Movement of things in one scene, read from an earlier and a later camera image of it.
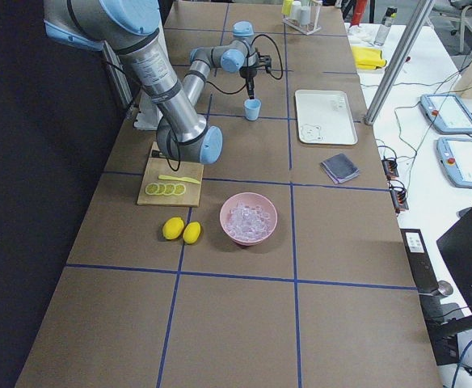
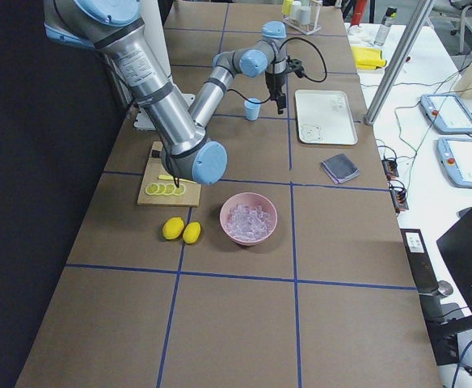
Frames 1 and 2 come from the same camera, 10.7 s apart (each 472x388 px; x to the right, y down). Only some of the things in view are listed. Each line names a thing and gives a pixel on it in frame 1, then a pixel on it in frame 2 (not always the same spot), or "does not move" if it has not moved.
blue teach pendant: (468, 162) does not move
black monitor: (468, 251) does not move
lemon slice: (162, 189) does not move
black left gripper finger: (250, 86) to (278, 103)
